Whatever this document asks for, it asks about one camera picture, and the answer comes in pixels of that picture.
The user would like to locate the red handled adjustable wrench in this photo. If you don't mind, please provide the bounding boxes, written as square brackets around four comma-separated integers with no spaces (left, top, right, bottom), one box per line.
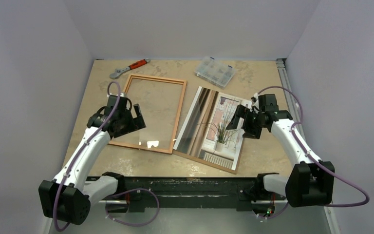
[109,58,150,79]

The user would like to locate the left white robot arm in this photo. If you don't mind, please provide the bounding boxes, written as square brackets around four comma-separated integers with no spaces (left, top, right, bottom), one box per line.
[38,95,146,225]

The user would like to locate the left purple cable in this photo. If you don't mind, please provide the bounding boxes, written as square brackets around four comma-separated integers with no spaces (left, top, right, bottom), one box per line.
[52,80,160,233]

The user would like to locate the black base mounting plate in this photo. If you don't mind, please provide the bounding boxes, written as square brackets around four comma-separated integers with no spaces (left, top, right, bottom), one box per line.
[105,177,286,213]

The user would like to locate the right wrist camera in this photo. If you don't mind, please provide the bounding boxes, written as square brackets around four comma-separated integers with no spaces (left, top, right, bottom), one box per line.
[251,93,259,106]

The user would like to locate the photo print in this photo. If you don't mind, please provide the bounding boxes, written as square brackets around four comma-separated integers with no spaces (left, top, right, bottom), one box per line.
[173,86,251,174]

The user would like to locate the orange wooden picture frame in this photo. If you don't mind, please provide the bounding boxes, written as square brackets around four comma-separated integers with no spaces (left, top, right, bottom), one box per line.
[108,74,187,155]

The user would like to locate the clear plastic organizer box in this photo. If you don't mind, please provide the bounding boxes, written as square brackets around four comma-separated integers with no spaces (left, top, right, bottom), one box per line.
[194,57,237,89]

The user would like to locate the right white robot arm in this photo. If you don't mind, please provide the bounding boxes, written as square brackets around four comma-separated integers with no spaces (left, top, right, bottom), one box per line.
[227,94,335,207]

